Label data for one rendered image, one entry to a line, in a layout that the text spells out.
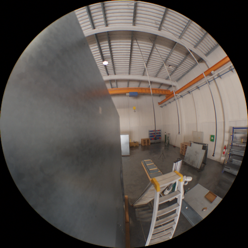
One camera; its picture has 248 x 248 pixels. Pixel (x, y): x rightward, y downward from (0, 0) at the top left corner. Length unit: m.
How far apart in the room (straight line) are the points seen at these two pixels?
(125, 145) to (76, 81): 7.15
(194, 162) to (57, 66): 5.50
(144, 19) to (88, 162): 5.51
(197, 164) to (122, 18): 8.80
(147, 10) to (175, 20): 1.48
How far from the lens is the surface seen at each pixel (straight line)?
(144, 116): 11.93
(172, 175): 1.02
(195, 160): 5.33
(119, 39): 5.81
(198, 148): 5.22
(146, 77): 8.29
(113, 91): 8.47
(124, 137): 7.08
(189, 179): 2.64
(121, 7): 5.27
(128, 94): 8.24
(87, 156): 0.22
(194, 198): 3.07
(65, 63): 0.18
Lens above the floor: 2.92
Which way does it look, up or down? 2 degrees up
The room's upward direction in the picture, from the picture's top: 3 degrees counter-clockwise
